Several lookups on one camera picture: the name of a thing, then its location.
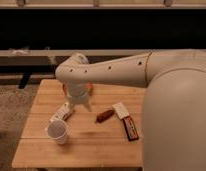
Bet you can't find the dark red chocolate bar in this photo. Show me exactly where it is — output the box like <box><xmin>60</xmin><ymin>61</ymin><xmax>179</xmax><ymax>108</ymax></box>
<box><xmin>123</xmin><ymin>116</ymin><xmax>139</xmax><ymax>141</ymax></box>

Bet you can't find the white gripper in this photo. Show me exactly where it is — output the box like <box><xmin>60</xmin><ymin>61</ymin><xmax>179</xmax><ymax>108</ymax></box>
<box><xmin>65</xmin><ymin>83</ymin><xmax>92</xmax><ymax>112</ymax></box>

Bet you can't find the orange ceramic bowl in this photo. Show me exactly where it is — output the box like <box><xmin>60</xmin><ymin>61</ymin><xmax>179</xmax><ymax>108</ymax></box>
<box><xmin>62</xmin><ymin>83</ymin><xmax>92</xmax><ymax>97</ymax></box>

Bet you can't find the white small packet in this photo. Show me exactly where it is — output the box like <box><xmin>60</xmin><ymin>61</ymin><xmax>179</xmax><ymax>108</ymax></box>
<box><xmin>113</xmin><ymin>102</ymin><xmax>129</xmax><ymax>120</ymax></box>

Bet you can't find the wooden table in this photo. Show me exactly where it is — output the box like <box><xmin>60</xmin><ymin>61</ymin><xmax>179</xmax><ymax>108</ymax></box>
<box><xmin>12</xmin><ymin>79</ymin><xmax>145</xmax><ymax>168</ymax></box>

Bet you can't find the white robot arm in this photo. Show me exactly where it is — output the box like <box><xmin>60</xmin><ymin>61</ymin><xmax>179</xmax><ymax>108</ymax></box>
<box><xmin>56</xmin><ymin>49</ymin><xmax>206</xmax><ymax>171</ymax></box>

